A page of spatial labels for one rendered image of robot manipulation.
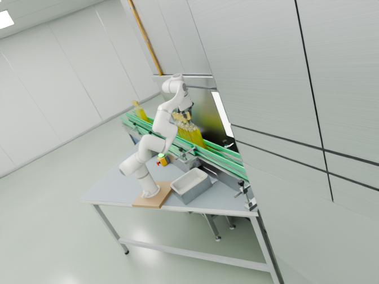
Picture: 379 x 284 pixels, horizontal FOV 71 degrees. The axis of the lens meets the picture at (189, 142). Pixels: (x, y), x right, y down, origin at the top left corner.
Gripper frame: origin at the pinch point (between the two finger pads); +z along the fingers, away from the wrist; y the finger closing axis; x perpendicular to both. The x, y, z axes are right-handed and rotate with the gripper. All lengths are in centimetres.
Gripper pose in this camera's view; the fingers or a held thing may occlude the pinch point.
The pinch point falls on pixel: (187, 114)
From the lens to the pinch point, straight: 180.0
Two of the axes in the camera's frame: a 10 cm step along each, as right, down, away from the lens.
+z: 2.3, 7.5, 6.2
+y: -8.1, 5.0, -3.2
